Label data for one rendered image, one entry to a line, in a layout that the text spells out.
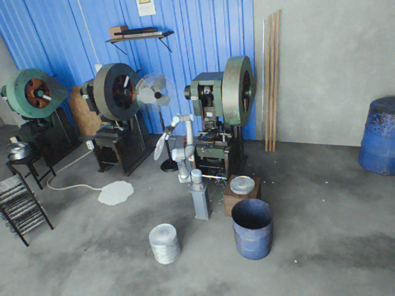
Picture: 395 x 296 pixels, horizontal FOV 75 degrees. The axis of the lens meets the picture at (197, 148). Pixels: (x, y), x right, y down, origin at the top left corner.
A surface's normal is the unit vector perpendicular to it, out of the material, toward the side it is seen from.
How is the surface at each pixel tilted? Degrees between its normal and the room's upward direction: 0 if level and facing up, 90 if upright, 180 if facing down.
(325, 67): 90
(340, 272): 0
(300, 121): 90
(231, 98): 79
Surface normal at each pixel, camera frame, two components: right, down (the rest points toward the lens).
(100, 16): -0.35, 0.52
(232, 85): -0.37, 0.00
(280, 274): -0.14, -0.85
